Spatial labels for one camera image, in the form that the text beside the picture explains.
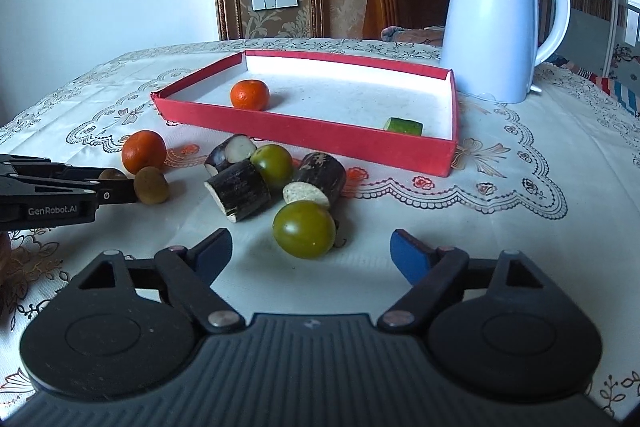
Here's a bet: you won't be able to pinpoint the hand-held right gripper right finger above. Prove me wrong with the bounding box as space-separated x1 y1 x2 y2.
377 229 551 333

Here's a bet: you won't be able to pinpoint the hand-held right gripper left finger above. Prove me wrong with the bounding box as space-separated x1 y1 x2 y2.
75 228 246 334

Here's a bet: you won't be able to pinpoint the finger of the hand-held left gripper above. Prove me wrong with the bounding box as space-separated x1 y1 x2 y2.
75 179 138 206
50 161 103 182

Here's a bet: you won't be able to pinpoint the orange tangerine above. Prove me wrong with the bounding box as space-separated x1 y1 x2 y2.
231 79 271 111
121 130 167 175

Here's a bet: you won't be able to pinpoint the dark sugarcane piece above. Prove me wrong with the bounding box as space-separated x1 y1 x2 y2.
204 159 272 223
282 152 347 210

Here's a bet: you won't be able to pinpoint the green tomato with stem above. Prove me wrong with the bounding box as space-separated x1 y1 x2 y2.
272 200 347 259

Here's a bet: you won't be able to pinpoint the red cardboard tray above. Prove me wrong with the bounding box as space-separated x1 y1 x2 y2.
151 49 458 178

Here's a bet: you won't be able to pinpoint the purple sugarcane piece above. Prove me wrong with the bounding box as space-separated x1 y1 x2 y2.
204 134 258 175

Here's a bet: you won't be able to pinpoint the embroidered white tablecloth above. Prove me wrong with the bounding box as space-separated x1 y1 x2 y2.
0 38 640 408

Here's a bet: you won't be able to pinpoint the green cucumber piece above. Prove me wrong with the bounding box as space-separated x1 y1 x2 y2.
384 117 423 136

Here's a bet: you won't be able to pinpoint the patterned cushion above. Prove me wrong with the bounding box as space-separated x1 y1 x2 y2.
380 24 446 48

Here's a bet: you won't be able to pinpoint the white electric kettle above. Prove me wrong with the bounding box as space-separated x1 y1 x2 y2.
439 0 572 105

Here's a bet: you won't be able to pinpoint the striped colourful cloth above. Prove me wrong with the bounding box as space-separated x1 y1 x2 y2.
555 57 640 118

